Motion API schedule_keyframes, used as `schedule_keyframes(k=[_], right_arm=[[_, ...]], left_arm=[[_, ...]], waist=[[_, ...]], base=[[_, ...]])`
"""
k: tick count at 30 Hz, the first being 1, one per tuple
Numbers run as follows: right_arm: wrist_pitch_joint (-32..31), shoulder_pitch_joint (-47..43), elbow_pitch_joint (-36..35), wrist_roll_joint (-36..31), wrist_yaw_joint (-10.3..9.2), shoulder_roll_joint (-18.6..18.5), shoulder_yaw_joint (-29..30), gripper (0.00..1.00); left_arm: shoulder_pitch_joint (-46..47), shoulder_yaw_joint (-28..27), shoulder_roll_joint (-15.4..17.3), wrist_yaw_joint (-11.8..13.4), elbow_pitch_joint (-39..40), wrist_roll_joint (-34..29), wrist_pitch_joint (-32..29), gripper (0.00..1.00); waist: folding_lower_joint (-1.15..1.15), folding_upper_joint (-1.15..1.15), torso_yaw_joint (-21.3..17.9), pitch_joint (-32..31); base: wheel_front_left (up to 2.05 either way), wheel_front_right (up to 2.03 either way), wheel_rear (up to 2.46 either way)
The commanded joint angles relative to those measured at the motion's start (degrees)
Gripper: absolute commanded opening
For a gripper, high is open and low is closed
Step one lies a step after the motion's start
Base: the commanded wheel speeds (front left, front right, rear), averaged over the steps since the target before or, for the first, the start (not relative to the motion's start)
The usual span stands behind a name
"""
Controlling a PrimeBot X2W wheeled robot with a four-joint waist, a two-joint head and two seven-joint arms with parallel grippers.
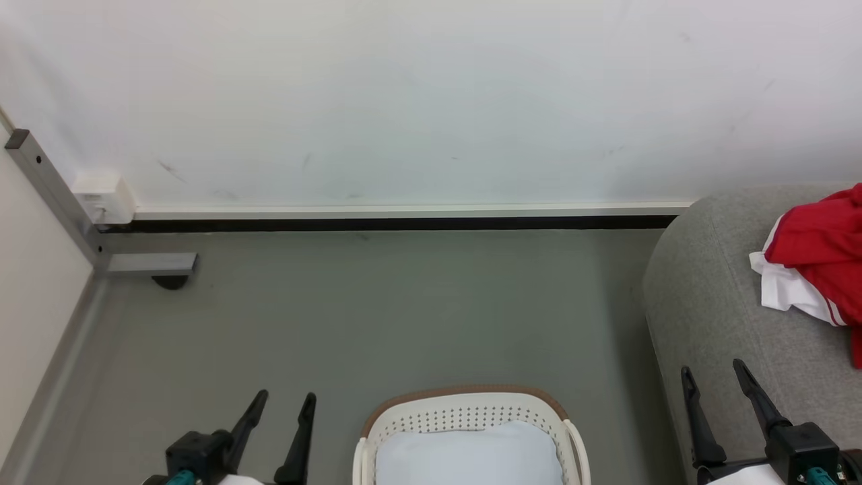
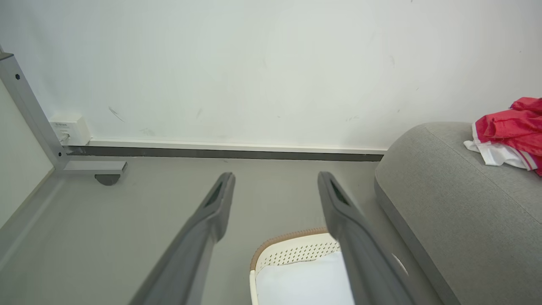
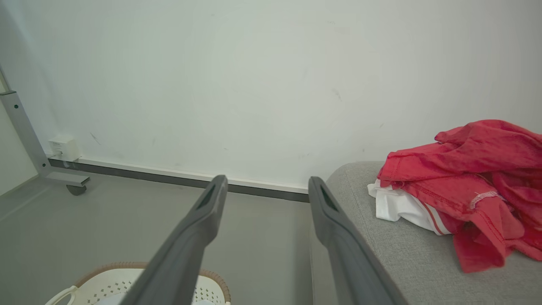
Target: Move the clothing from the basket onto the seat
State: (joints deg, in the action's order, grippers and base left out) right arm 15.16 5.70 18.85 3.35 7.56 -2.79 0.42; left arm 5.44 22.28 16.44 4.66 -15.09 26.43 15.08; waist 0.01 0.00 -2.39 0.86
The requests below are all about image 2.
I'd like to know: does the white wall socket box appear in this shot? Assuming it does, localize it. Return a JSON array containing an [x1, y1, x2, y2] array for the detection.
[[48, 112, 92, 147]]

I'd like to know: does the white cable trunking strip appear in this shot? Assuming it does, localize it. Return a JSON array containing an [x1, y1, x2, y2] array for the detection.
[[88, 139, 388, 155]]

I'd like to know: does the grey fabric sofa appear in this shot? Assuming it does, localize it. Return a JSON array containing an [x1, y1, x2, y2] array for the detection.
[[374, 122, 542, 305]]

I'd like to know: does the red jersey white trim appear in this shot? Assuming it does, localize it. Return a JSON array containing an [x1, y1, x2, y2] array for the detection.
[[463, 97, 542, 177]]

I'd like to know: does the white laundry basket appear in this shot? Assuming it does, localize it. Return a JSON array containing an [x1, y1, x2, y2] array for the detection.
[[249, 227, 409, 305]]

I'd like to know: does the white garment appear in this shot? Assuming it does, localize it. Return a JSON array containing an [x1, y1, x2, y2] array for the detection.
[[255, 251, 355, 305]]

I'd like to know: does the black skirting strip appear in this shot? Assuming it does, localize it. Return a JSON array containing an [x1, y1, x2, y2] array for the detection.
[[66, 146, 384, 162]]

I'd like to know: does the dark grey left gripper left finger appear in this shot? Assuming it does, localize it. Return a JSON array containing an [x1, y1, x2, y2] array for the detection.
[[128, 172, 236, 305]]

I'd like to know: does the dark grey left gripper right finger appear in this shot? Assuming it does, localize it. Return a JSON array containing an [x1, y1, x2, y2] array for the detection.
[[318, 171, 414, 305]]

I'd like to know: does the grey metal frame post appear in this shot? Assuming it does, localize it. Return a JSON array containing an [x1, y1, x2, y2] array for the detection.
[[0, 52, 128, 172]]

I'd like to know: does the black frame foot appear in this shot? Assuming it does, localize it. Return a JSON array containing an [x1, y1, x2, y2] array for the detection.
[[94, 174, 122, 186]]

